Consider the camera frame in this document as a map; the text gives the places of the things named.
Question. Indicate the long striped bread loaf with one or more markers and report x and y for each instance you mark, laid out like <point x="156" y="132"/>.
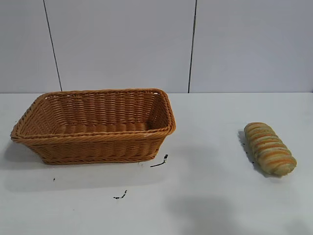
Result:
<point x="267" y="149"/>

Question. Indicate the brown wicker rectangular basket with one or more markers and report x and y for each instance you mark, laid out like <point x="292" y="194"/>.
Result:
<point x="97" y="147"/>

